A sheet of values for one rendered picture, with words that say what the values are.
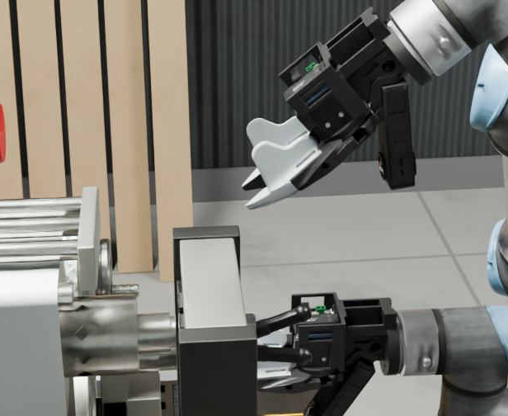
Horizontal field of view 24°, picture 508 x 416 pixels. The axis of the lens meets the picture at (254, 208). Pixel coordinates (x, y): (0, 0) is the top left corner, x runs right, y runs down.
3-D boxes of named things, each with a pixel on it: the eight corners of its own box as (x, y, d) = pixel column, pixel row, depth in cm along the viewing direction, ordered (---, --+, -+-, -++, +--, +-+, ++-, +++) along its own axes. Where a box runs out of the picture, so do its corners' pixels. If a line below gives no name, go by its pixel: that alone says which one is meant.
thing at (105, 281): (112, 265, 127) (113, 325, 123) (93, 266, 127) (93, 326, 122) (108, 222, 121) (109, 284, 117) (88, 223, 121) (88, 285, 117)
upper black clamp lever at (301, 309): (314, 322, 92) (308, 308, 91) (253, 344, 92) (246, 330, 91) (312, 313, 93) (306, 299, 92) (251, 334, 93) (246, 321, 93)
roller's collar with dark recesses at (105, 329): (139, 390, 95) (135, 320, 92) (63, 394, 94) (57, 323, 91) (139, 345, 100) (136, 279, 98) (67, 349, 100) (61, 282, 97)
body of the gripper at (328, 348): (284, 292, 136) (389, 288, 137) (284, 356, 140) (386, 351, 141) (292, 328, 129) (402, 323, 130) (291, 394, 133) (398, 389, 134)
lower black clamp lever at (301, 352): (311, 369, 93) (313, 354, 93) (247, 364, 93) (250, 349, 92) (308, 359, 95) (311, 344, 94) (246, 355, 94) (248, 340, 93)
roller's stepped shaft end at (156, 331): (214, 357, 96) (213, 323, 94) (138, 361, 95) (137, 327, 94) (211, 336, 99) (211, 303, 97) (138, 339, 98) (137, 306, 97)
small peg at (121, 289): (138, 292, 120) (138, 281, 121) (110, 294, 120) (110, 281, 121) (139, 300, 121) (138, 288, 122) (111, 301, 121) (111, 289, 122)
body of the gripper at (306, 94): (272, 78, 116) (369, -3, 113) (326, 139, 120) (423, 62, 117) (280, 107, 109) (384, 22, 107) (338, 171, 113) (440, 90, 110)
